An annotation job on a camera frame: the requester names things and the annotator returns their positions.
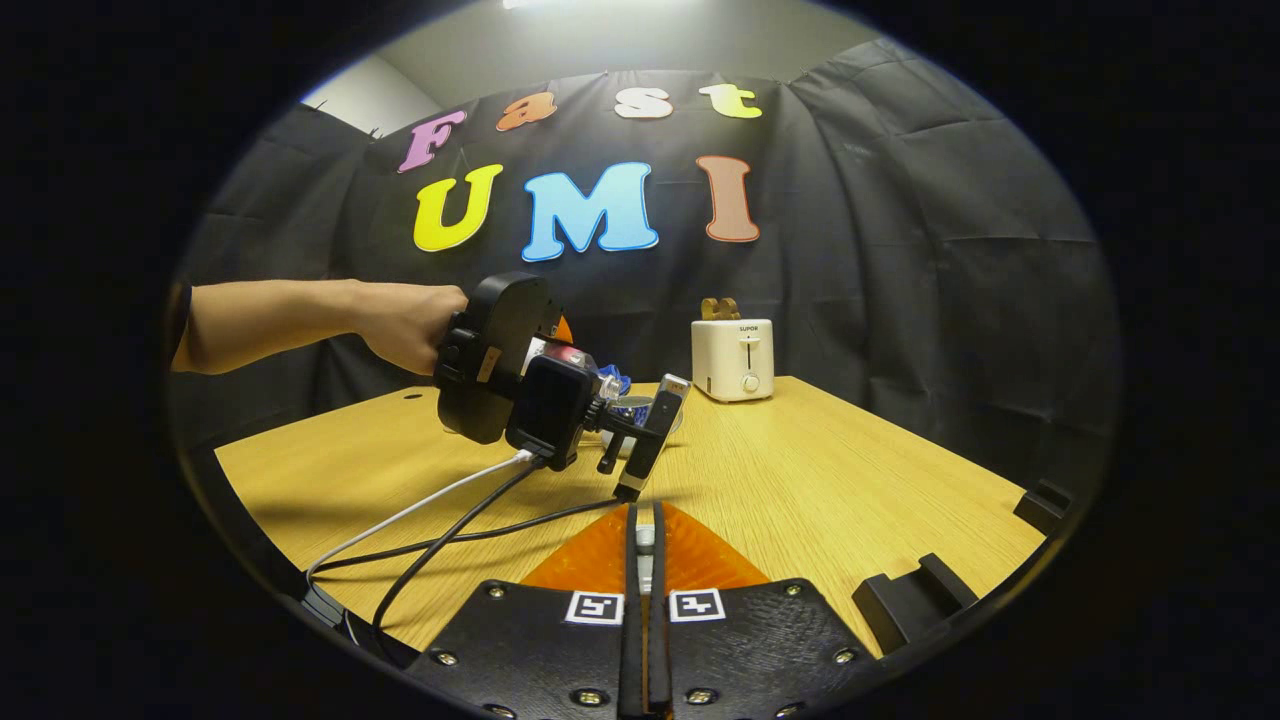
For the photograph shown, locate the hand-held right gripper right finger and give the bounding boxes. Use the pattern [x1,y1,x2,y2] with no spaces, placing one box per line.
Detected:
[648,503,891,720]

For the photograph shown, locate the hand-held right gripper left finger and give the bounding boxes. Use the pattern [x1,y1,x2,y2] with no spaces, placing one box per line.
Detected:
[405,503,641,720]

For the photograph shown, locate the white toaster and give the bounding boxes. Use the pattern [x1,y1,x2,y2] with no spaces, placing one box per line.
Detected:
[690,318,776,403]

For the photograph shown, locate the black backdrop cloth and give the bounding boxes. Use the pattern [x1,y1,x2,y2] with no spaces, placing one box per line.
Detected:
[168,40,1121,501]

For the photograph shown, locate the black cable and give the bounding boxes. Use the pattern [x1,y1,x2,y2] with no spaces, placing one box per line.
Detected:
[310,497,623,577]
[370,460,546,633]

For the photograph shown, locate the white cable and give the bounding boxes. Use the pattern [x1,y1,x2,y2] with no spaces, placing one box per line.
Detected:
[305,452,536,583]

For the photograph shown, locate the black table edge bracket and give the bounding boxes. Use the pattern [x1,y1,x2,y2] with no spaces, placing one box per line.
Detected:
[852,553,979,656]
[1013,478,1074,536]

